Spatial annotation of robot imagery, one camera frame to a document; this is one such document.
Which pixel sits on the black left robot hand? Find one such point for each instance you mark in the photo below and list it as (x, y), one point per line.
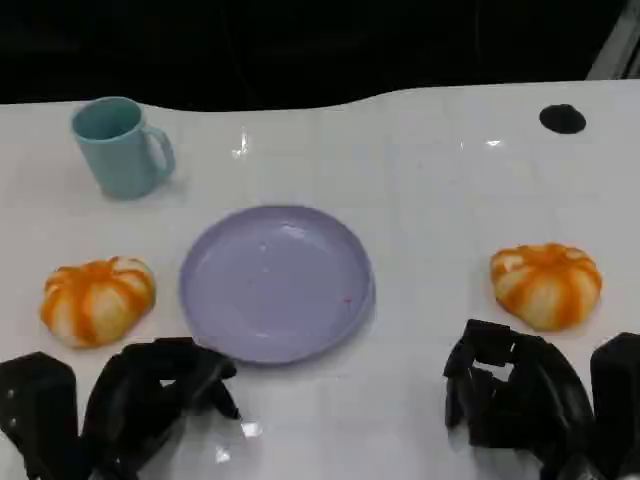
(135, 390)

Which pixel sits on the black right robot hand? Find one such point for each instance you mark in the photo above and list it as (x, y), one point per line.
(545, 400)

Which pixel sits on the orange and white bread roll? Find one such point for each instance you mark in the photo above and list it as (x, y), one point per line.
(547, 287)
(97, 302)

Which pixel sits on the lilac plate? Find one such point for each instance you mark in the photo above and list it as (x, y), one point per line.
(275, 290)

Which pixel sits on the pale green mug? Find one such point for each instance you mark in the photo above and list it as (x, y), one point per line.
(120, 160)

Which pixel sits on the black table grommet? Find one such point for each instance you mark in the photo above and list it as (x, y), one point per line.
(562, 119)

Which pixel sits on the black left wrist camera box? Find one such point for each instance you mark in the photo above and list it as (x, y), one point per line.
(37, 405)

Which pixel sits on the grey metal frame post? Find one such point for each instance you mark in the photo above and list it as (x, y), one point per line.
(617, 45)

